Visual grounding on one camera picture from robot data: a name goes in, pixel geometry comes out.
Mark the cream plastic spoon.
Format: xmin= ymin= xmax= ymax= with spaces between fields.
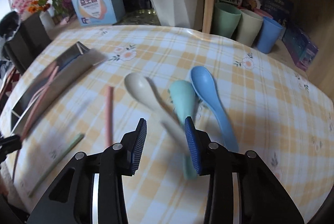
xmin=124 ymin=72 xmax=190 ymax=156

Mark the blue plastic spoon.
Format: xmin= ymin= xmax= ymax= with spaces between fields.
xmin=190 ymin=66 xmax=239 ymax=153

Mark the blue chopstick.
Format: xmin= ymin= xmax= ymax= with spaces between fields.
xmin=58 ymin=49 xmax=82 ymax=71

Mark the pink chopstick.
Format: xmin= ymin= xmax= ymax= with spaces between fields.
xmin=20 ymin=66 xmax=59 ymax=142
xmin=105 ymin=86 xmax=114 ymax=147

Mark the green chopstick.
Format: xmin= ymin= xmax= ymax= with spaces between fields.
xmin=28 ymin=133 xmax=85 ymax=198

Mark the teal plastic spoon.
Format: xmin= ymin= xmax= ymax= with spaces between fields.
xmin=169 ymin=80 xmax=197 ymax=179

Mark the yellow plaid floral tablecloth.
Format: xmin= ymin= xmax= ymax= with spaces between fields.
xmin=1 ymin=25 xmax=333 ymax=223

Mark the stainless steel utensil tray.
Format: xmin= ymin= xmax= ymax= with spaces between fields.
xmin=10 ymin=42 xmax=106 ymax=135

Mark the dark wicker chair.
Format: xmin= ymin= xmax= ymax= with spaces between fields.
xmin=1 ymin=11 xmax=52 ymax=74

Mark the blue plastic cup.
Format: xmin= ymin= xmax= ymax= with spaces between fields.
xmin=256 ymin=16 xmax=283 ymax=54

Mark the cream plastic cup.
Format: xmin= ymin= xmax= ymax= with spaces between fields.
xmin=236 ymin=9 xmax=263 ymax=47

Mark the green plastic cup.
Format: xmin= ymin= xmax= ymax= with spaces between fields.
xmin=211 ymin=2 xmax=242 ymax=39

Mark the purple small box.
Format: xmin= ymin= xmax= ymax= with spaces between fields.
xmin=282 ymin=26 xmax=319 ymax=71

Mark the gold embossed tin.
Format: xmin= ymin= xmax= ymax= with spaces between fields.
xmin=115 ymin=9 xmax=160 ymax=25

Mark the pink plastic cup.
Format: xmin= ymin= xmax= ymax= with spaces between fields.
xmin=254 ymin=8 xmax=273 ymax=19

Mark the light blue probiotic box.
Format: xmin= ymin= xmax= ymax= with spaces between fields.
xmin=71 ymin=0 xmax=117 ymax=27

